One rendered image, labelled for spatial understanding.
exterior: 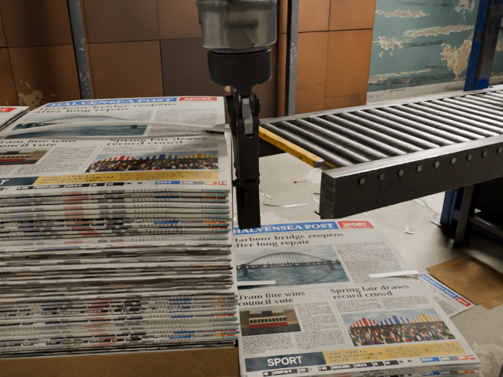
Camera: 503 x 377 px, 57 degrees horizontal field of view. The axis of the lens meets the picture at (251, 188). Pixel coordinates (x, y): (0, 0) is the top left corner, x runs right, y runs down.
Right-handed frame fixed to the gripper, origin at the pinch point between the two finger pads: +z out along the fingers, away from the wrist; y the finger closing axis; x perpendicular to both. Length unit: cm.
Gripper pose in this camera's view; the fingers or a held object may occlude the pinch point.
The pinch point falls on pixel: (247, 203)
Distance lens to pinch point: 63.1
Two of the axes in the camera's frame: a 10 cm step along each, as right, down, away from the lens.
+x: 9.9, -0.9, 0.9
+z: 0.5, 9.1, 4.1
